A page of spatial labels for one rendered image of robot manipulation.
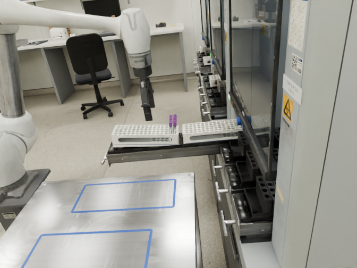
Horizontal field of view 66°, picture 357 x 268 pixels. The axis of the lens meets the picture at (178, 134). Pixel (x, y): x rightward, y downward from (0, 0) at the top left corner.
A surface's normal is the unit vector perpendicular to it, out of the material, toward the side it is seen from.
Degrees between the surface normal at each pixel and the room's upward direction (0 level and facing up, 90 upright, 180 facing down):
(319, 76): 90
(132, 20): 77
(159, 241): 0
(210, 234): 0
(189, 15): 90
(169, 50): 90
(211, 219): 0
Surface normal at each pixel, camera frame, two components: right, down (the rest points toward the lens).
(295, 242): 0.00, 0.48
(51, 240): -0.11, -0.87
